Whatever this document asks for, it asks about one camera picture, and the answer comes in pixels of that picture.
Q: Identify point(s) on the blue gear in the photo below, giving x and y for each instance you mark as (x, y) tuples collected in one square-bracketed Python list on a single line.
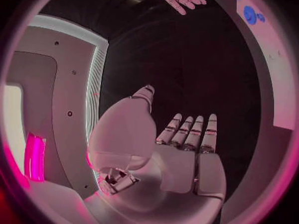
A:
[(249, 15)]

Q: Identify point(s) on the blue peg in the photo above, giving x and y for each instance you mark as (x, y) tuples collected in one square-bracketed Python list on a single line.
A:
[(261, 17)]

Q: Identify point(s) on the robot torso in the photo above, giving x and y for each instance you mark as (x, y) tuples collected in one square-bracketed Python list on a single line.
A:
[(70, 89)]

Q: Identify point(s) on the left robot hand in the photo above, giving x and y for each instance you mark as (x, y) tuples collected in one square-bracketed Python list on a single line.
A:
[(172, 171)]

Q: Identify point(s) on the white task board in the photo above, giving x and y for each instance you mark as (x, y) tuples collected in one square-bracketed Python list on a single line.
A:
[(264, 41)]

